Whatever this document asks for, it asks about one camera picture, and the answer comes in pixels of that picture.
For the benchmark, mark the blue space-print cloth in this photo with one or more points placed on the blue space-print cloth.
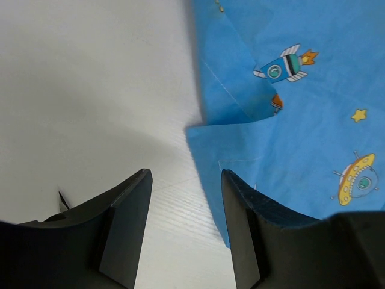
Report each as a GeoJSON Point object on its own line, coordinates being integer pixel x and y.
{"type": "Point", "coordinates": [293, 93]}

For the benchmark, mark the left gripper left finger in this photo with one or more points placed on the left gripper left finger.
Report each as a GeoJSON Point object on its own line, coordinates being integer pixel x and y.
{"type": "Point", "coordinates": [96, 244]}

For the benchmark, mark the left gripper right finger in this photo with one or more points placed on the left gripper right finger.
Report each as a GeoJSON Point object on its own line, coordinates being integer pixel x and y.
{"type": "Point", "coordinates": [273, 246]}

